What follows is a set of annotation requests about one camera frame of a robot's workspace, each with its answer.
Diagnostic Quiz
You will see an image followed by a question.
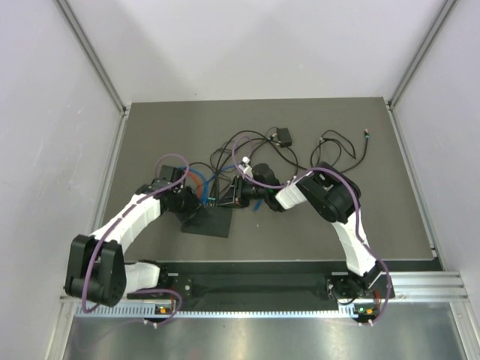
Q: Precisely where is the black power adapter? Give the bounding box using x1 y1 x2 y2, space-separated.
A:
276 127 293 148

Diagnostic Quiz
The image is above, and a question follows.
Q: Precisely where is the aluminium profile rail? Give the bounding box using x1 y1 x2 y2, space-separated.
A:
59 271 470 301

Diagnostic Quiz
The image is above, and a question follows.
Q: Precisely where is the black network switch box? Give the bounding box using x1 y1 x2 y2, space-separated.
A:
181 206 233 239

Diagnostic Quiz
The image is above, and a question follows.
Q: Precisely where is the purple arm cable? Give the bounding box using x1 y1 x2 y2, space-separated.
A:
80 153 191 327
232 136 393 327

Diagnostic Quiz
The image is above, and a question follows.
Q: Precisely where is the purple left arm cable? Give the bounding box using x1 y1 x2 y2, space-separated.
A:
80 153 191 327

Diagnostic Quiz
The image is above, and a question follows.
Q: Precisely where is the red ethernet cable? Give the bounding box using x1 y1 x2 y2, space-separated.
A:
185 170 203 196

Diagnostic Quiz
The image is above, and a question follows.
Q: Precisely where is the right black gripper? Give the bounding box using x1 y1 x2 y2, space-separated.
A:
217 175 269 208

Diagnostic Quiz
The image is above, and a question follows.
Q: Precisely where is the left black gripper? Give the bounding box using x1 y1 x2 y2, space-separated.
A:
168 184 210 227

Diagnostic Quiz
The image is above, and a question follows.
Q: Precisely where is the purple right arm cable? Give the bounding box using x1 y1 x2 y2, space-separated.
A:
232 136 393 327

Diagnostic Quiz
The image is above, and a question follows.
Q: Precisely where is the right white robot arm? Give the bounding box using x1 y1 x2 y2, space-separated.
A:
217 157 383 297

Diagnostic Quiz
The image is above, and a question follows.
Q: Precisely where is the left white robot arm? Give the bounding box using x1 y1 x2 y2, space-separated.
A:
64 166 203 313

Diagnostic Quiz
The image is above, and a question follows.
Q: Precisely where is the blue ethernet cable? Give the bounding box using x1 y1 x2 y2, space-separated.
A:
175 164 263 213

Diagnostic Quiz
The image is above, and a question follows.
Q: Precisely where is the dark grey table mat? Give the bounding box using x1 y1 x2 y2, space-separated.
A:
104 97 433 262

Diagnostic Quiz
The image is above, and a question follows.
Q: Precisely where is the black cable with green tip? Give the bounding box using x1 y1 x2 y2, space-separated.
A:
337 129 371 173

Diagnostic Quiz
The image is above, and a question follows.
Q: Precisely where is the grey slotted cable duct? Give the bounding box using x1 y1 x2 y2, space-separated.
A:
76 302 359 319

